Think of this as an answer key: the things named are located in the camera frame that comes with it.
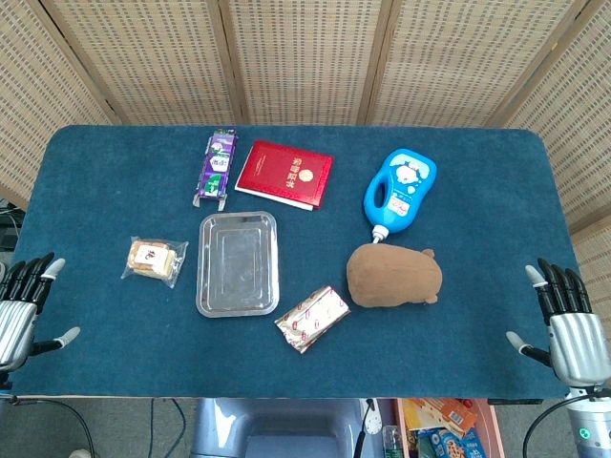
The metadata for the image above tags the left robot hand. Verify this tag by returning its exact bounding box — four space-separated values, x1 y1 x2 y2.
0 252 81 374

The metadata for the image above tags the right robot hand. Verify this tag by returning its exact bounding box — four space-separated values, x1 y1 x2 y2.
505 258 611 388

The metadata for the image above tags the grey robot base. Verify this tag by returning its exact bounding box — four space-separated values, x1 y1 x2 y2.
189 397 378 458

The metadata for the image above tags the plastic-wrapped sandwich with label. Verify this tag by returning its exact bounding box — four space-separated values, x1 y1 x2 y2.
120 237 190 289

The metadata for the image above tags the stainless steel tray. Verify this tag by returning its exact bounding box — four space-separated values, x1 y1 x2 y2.
195 211 281 319

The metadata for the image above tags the pink storage box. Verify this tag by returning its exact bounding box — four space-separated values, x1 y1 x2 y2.
393 398 507 458

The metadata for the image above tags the orange snack box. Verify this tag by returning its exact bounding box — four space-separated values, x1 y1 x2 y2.
403 399 478 438

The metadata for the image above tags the blue cookie box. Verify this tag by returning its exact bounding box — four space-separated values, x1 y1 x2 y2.
417 427 493 458

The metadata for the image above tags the brown plush toy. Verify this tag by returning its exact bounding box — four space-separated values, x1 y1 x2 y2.
346 241 443 307

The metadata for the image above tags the clear plastic bottle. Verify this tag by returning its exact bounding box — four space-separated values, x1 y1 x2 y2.
381 425 405 458

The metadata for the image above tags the blue detergent bottle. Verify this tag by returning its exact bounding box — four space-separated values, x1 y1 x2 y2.
364 148 437 244

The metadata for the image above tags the purple snack package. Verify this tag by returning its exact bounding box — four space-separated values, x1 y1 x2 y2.
192 127 239 212

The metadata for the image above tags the gold foil snack package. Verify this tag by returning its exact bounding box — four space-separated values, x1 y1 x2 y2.
273 284 351 355

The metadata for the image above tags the blue table cloth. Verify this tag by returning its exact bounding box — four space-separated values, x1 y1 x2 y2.
8 124 584 401

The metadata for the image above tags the red certificate booklet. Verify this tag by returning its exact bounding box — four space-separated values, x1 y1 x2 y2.
234 139 334 212

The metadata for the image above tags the woven folding screen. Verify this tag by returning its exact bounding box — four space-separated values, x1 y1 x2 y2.
0 0 611 306

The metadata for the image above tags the black cable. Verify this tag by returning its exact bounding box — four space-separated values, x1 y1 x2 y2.
0 396 96 458

